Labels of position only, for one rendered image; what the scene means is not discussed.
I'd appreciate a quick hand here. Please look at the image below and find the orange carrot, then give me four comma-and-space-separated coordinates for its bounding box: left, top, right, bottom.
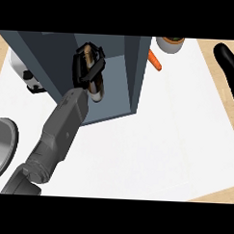
147, 49, 164, 72

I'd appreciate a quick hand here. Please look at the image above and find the blue-grey cabinet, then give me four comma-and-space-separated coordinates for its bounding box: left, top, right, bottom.
0, 30, 153, 130

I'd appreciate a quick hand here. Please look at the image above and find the grey round pan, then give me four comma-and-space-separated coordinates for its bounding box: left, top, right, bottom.
0, 117, 20, 185

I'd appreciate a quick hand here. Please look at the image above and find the white placemat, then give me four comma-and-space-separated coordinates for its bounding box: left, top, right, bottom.
0, 30, 234, 205

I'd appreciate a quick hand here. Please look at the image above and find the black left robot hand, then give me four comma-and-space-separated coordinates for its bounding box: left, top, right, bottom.
71, 40, 108, 91

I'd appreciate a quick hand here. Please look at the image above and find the grey plant pot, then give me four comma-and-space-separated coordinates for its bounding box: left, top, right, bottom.
155, 37, 186, 56

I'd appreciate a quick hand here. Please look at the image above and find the brown wine bottle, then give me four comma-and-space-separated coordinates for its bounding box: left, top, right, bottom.
81, 45, 108, 104

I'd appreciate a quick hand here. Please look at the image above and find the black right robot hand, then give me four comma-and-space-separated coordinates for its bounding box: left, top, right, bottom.
211, 42, 234, 113

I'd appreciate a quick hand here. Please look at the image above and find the white and black appliance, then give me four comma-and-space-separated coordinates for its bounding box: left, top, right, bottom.
8, 48, 48, 94

